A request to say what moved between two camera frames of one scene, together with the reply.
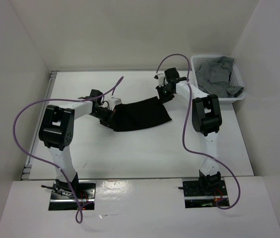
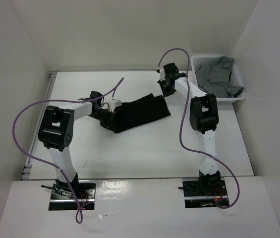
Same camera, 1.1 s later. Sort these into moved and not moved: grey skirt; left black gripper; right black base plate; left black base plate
Moved: left black gripper
Not moved: grey skirt; left black base plate; right black base plate
